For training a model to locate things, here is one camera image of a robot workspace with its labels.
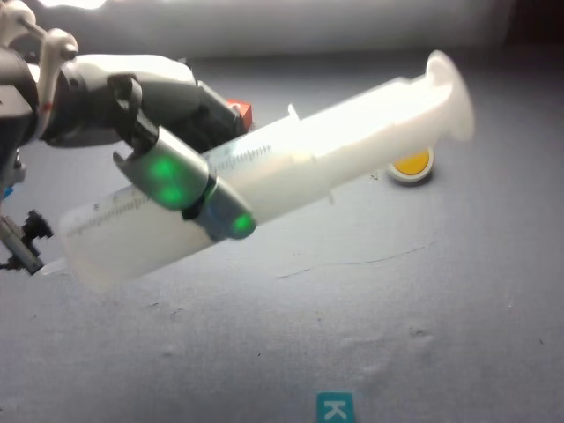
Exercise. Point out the white backdrop sheet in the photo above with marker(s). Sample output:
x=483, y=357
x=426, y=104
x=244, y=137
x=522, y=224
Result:
x=308, y=22

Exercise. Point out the grey table cloth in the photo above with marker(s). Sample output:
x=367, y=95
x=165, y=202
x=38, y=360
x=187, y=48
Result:
x=396, y=308

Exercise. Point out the teal letter K tile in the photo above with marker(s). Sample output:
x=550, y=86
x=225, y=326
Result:
x=324, y=398

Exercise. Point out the large translucent white syringe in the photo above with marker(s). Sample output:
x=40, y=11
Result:
x=352, y=128

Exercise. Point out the orange number cube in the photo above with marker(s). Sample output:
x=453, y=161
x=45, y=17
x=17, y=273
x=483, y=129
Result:
x=244, y=115

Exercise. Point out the yellow push button white rim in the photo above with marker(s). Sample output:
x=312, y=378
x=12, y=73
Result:
x=412, y=166

